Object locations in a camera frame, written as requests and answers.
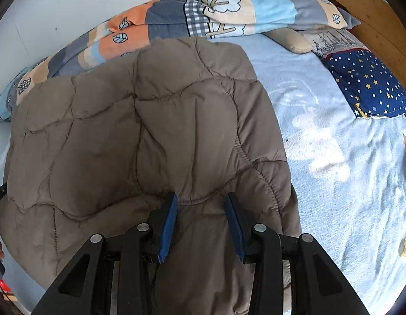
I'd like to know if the grey city print pillow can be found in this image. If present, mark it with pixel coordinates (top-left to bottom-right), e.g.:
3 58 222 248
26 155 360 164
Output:
301 28 371 61

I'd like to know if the light blue fleece blanket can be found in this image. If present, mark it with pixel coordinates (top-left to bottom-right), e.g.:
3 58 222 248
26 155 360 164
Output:
0 33 406 312

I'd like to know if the olive brown puffer jacket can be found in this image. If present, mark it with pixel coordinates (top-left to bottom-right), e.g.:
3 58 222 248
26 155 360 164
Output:
0 36 303 315

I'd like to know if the patchwork printed quilt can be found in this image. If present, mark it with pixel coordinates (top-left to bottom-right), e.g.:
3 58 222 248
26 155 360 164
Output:
0 0 361 123

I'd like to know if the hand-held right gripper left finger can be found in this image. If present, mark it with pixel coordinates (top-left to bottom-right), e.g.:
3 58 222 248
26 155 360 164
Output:
31 192 179 315

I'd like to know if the wooden headboard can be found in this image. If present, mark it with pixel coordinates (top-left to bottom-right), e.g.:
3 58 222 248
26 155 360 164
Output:
304 0 406 106

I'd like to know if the beige pillow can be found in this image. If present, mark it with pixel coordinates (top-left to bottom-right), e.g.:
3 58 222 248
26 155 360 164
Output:
263 28 314 55

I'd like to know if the navy star print pillow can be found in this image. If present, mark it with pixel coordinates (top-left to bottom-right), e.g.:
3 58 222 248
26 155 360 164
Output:
321 49 406 120

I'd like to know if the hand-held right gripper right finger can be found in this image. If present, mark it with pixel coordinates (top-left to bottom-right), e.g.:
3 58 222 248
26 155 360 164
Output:
224 193 371 315

